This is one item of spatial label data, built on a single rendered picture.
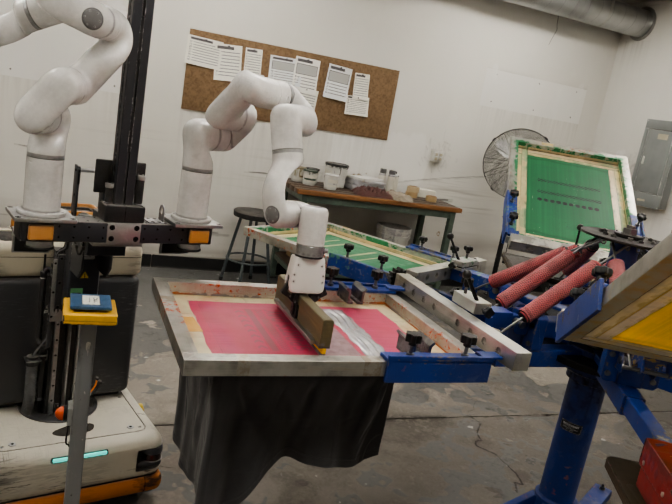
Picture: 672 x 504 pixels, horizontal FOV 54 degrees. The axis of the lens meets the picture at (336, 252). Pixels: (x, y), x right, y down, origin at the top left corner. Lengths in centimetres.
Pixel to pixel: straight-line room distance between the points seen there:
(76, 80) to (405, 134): 456
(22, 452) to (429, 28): 483
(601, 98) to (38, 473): 622
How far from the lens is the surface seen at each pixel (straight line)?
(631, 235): 233
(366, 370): 159
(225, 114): 197
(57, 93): 181
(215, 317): 182
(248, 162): 561
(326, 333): 163
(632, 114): 706
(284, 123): 178
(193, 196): 206
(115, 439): 257
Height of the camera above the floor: 157
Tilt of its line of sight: 13 degrees down
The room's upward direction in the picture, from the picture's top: 10 degrees clockwise
